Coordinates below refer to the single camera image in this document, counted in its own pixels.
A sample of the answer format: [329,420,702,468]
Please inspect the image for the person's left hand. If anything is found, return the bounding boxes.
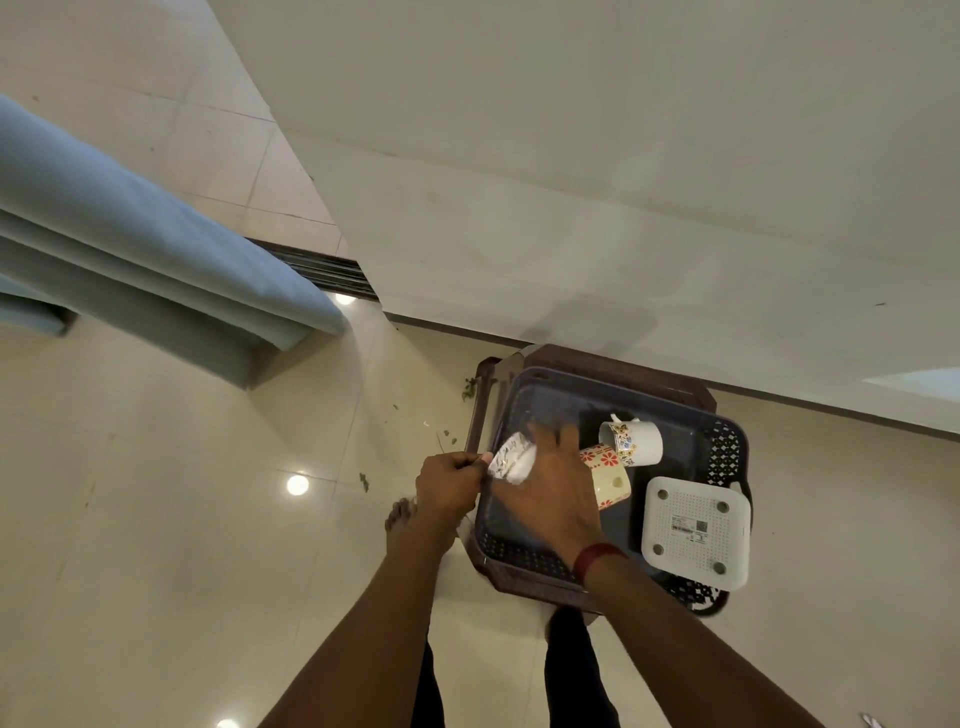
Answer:
[413,449,496,543]

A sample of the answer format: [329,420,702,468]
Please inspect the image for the person's right hand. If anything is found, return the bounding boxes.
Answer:
[491,423,610,570]

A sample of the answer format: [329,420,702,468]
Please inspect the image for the cream cup red flowers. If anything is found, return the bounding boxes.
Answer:
[577,442,634,513]

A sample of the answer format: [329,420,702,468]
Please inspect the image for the dark plastic tray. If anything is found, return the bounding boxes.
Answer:
[472,365,754,618]

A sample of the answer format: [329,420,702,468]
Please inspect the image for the white cup colourful print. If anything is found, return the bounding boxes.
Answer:
[597,412,665,468]

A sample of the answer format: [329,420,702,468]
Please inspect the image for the white square device with feet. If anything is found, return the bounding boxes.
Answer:
[641,476,753,594]

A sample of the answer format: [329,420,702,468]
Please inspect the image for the light teal curtain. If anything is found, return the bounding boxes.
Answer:
[0,93,352,391]

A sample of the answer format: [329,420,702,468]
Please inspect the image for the person's left forearm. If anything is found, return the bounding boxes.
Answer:
[258,524,459,728]

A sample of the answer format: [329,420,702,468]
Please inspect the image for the person's right forearm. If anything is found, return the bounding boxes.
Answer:
[584,554,826,728]

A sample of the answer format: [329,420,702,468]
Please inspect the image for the person's left foot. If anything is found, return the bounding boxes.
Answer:
[384,497,421,558]

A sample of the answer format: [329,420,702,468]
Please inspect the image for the red wrist band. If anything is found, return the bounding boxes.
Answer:
[572,542,630,590]

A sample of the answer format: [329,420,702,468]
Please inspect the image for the black trousers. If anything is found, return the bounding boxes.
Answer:
[410,605,622,728]

